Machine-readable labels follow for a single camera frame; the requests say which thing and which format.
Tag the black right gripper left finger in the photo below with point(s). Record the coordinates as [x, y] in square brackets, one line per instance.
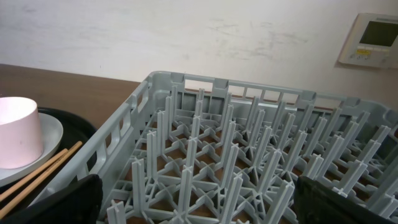
[78, 203]

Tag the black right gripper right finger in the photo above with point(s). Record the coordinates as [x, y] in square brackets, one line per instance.
[326, 205]

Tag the white round plate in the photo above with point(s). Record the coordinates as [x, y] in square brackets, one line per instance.
[52, 132]

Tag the pink cup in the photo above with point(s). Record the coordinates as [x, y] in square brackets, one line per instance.
[21, 137]

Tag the grey plastic dishwasher rack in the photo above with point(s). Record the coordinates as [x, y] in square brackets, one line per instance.
[189, 149]

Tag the black round tray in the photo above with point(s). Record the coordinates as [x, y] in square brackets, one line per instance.
[75, 128]

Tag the white wall control panel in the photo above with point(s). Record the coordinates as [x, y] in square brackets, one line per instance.
[371, 42]

